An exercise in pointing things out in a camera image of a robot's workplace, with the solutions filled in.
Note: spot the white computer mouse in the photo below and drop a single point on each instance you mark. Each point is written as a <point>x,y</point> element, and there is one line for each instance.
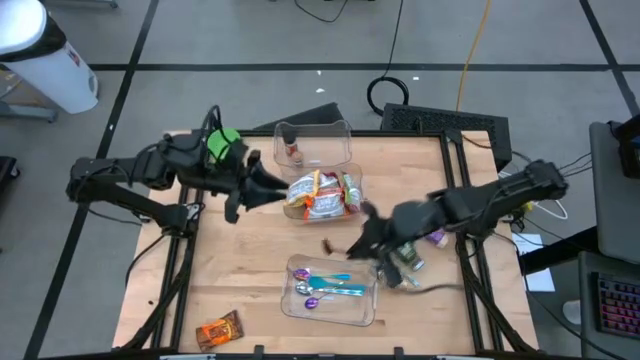
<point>572,312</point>

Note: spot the white paper sheet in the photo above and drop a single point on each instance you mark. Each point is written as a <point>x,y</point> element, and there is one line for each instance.
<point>535,280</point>

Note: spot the grey stand base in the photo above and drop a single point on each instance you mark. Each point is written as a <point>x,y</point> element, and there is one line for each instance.
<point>25,112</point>

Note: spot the red ramen noodle packet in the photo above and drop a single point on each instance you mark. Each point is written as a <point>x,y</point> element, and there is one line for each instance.
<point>332,181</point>

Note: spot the black desk device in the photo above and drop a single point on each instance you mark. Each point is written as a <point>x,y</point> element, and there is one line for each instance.
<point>631,150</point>

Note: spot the grey desk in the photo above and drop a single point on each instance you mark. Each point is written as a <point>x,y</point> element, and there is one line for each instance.
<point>587,300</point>
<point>615,200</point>

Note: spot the black perforated metal box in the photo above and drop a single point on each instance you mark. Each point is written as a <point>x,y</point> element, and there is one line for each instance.
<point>450,122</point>

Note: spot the yellow ramen noodle packet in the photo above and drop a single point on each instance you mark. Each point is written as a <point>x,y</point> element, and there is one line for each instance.
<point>300,187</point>

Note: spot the orange label spice jar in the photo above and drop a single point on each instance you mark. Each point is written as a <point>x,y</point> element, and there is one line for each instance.
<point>290,146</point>

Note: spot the orange brown snack packet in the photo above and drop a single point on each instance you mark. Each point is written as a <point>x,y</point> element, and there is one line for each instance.
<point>220,330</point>

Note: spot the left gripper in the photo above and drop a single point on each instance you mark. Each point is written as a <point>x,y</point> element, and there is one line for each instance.
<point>242,190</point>

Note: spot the white trash can black liner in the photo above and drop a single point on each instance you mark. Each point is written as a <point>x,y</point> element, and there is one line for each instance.
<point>45,65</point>

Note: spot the red snack packet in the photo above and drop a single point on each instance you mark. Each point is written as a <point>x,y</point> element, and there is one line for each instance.
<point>351,192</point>

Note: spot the green plastic bowl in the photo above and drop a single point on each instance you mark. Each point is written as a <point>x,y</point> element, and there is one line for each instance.
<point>222,145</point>

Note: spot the backlit computer keyboard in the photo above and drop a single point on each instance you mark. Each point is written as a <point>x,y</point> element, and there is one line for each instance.
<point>617,305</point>

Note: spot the black floor object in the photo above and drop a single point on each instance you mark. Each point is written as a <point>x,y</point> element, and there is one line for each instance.
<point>7,170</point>

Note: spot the clear plastic bin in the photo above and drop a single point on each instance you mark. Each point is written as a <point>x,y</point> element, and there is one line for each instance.
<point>325,135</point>
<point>345,312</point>
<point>287,212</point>

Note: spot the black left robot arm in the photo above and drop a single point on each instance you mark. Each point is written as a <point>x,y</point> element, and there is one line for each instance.
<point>125,172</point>

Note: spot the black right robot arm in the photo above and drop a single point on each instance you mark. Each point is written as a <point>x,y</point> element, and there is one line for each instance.
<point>500,195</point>

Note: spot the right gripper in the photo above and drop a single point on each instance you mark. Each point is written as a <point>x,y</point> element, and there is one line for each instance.
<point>405,225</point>

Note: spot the green herb spice jar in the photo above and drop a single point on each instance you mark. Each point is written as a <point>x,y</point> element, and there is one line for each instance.
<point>411,255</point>

